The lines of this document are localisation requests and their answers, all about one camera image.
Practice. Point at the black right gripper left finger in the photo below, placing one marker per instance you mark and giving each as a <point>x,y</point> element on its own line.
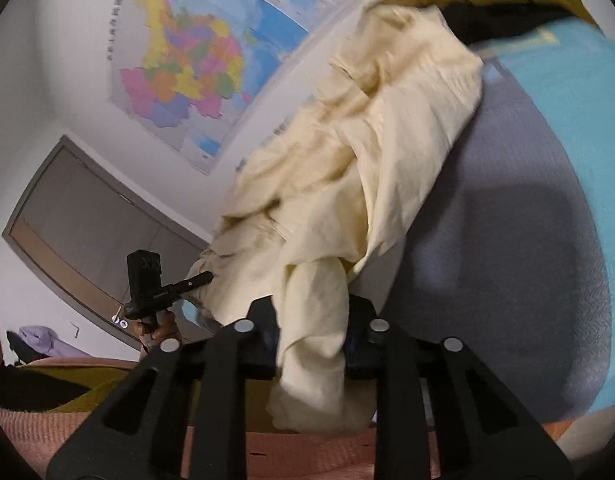
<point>181,413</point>

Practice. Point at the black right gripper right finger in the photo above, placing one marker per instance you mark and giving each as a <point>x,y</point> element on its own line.
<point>439,405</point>

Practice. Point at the cream beige jacket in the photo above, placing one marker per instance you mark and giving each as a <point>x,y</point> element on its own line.
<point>335,191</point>

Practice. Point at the person's left hand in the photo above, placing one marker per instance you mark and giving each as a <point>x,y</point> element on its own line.
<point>167,329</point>

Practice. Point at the grey framed door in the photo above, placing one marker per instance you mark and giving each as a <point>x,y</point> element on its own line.
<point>75,224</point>

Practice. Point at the teal grey bed sheet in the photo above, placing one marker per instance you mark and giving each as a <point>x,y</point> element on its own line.
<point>514,250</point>

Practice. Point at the colourful wall map poster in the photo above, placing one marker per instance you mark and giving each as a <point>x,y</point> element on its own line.
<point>189,70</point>

